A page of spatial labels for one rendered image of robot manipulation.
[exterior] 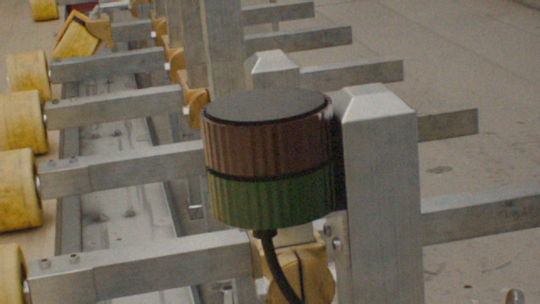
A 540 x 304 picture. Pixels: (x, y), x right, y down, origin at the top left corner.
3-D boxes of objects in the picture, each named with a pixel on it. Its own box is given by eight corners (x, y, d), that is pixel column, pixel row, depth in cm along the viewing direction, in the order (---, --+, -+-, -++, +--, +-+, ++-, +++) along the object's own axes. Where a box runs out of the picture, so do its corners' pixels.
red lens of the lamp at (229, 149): (318, 125, 47) (315, 82, 47) (351, 163, 42) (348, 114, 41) (197, 143, 47) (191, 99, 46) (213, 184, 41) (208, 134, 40)
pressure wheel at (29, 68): (49, 94, 140) (54, 108, 148) (42, 41, 142) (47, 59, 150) (7, 100, 140) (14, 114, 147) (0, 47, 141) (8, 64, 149)
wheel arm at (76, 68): (347, 40, 154) (346, 18, 153) (353, 45, 151) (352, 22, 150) (28, 83, 147) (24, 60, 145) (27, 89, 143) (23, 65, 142)
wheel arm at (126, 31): (311, 14, 177) (310, -2, 176) (315, 17, 174) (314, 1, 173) (111, 40, 172) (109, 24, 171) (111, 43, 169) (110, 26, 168)
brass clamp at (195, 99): (221, 100, 130) (217, 64, 129) (237, 128, 118) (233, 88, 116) (175, 107, 130) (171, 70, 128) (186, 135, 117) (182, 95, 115)
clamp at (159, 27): (181, 33, 177) (178, 5, 176) (190, 47, 165) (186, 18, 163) (148, 37, 176) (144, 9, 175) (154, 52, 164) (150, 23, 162)
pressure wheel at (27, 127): (36, 75, 121) (40, 122, 116) (46, 119, 127) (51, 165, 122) (-12, 82, 120) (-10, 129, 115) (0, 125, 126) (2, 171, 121)
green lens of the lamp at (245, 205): (321, 173, 48) (318, 131, 48) (354, 216, 43) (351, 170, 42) (202, 192, 47) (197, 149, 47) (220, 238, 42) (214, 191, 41)
